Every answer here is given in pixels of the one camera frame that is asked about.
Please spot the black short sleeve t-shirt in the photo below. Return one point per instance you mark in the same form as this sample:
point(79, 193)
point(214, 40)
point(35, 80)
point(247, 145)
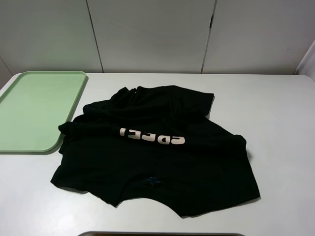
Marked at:
point(158, 144)

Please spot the light green plastic tray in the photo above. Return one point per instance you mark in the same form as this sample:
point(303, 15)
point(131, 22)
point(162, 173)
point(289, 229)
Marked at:
point(34, 105)

